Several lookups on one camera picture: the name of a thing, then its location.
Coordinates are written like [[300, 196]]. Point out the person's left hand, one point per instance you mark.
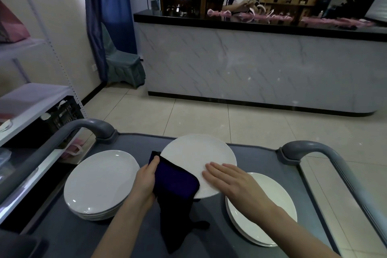
[[145, 185]]

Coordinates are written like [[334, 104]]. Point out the person's right hand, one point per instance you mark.
[[239, 191]]

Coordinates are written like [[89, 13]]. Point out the dark blue cleaning cloth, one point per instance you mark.
[[175, 182]]

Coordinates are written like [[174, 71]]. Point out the stack of white plates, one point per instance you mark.
[[281, 194]]

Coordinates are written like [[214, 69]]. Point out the white round plate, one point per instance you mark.
[[99, 179], [193, 152]]

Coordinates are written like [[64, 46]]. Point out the person's right forearm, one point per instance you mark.
[[299, 236]]

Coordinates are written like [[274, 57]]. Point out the person's left forearm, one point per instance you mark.
[[118, 233]]

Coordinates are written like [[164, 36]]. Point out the grey service cart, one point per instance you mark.
[[257, 158]]

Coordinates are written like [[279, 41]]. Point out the black plastic crate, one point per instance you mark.
[[68, 114]]

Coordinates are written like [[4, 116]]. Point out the chair with grey-green cover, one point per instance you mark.
[[125, 67]]

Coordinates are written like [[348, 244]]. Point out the small white cup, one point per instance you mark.
[[45, 116]]

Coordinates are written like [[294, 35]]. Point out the marble bar counter black top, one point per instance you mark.
[[257, 64]]

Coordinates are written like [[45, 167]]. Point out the clear container blue lid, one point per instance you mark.
[[4, 161]]

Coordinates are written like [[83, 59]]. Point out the white metal shelf rack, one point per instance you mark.
[[30, 97]]

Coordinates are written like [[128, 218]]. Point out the row of pink bags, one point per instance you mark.
[[272, 18]]

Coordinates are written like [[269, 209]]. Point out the blue curtain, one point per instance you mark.
[[112, 0]]

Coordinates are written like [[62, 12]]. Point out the black pegged stand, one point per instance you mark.
[[362, 0]]

